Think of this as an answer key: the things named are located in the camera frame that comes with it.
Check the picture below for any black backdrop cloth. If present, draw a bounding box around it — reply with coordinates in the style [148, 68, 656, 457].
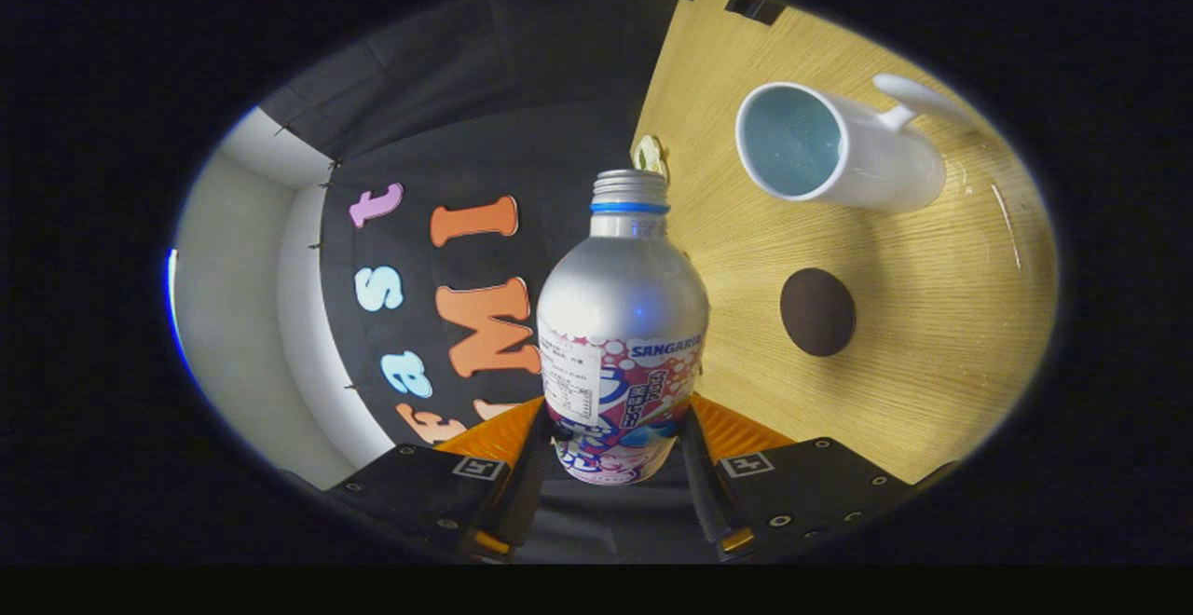
[259, 0, 719, 565]

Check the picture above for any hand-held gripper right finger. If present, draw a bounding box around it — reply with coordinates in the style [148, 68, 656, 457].
[679, 393, 961, 562]

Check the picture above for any silver juice bottle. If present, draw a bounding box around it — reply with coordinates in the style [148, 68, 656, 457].
[536, 169, 711, 485]

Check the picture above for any black table clamp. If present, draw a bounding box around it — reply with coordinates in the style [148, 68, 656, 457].
[725, 0, 788, 27]

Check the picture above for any small white compartment tray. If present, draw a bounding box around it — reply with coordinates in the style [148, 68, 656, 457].
[630, 134, 670, 178]

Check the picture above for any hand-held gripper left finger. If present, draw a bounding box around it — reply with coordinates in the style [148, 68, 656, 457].
[326, 396, 560, 562]

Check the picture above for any wooden table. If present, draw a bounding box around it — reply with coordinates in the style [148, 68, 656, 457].
[629, 0, 1061, 485]

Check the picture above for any dark brown round coaster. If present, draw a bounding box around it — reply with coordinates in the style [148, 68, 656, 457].
[779, 267, 857, 358]

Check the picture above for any white cup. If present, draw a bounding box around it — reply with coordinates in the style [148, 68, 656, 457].
[734, 73, 980, 213]

